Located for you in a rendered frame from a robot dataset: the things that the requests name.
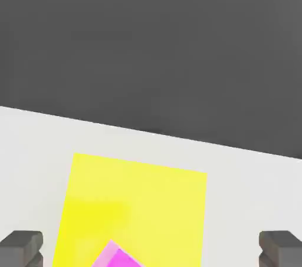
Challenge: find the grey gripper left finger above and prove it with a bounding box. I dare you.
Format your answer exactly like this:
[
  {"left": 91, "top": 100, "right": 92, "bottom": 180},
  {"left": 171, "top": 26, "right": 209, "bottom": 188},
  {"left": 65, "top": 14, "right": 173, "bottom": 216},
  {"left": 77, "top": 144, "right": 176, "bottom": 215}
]
[{"left": 0, "top": 230, "right": 44, "bottom": 267}]

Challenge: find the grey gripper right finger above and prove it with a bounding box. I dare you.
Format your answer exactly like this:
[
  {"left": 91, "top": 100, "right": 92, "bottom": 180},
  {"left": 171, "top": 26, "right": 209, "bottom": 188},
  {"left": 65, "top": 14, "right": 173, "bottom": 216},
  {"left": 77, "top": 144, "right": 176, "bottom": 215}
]
[{"left": 258, "top": 230, "right": 302, "bottom": 267}]

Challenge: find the small magenta cube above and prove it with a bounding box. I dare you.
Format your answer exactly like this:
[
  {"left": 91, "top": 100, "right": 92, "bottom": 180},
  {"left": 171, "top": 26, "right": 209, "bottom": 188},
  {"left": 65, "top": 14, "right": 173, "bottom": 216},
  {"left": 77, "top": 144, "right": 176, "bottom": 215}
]
[{"left": 90, "top": 239, "right": 146, "bottom": 267}]

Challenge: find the large yellow box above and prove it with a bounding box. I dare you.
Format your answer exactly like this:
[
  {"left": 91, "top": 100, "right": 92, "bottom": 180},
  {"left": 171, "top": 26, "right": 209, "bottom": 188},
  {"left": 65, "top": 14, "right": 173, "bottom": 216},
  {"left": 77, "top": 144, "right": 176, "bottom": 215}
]
[{"left": 52, "top": 152, "right": 208, "bottom": 267}]

